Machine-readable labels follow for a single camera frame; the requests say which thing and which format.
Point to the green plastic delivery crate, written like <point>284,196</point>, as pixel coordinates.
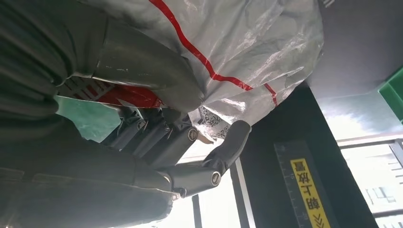
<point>393,94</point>

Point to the window with dark frame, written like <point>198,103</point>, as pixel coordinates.
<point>217,206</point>

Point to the black yellow ruler sticker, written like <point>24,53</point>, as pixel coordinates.
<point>307,192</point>

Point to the green conveyor belt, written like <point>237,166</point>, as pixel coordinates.
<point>85,119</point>

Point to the black inbound scanner machine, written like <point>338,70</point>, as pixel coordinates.
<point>277,126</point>

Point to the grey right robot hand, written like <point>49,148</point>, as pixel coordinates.
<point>94,182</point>

